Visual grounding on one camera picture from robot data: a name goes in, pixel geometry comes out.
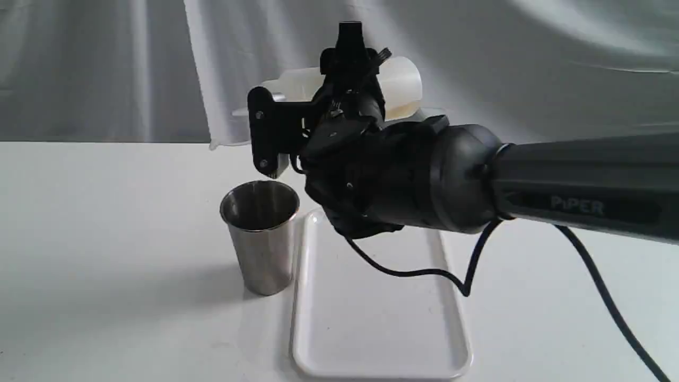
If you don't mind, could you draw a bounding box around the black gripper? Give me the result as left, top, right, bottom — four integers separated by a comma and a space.
299, 22, 449, 239

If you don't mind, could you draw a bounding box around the white plastic tray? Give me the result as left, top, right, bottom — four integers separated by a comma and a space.
291, 210, 473, 381

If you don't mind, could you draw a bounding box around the stainless steel cup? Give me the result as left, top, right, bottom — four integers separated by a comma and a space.
219, 180, 300, 297

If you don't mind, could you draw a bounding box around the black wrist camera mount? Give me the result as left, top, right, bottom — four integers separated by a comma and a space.
247, 86, 329, 179

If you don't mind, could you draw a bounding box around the black cable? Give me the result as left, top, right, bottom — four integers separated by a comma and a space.
289, 154, 672, 382

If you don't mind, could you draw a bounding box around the translucent squeeze bottle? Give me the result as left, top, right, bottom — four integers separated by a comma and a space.
208, 56, 423, 151

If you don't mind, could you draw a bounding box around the grey fabric backdrop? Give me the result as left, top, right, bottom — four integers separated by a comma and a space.
1, 1, 677, 145

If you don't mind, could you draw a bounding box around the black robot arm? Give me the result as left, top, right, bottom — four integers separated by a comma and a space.
298, 22, 677, 242

